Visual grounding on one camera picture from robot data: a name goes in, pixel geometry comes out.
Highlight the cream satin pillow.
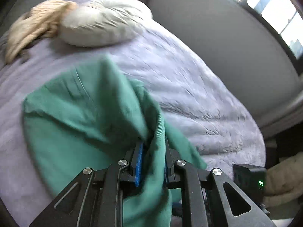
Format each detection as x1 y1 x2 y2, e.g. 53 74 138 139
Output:
59 0 153 48

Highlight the green work shirt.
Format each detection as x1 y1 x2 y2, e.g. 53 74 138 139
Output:
23 58 206 226

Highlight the window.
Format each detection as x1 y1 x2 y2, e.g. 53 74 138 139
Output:
238 0 302 59

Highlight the lavender plush bedspread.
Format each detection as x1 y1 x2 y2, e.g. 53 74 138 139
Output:
1 0 265 226

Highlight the beige crumpled blanket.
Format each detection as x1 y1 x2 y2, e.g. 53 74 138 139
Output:
5 0 78 64

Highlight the black right gripper camera box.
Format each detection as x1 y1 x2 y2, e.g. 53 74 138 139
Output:
233 163 270 216

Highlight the cream fluffy rug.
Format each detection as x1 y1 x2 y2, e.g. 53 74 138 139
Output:
263 152 303 207

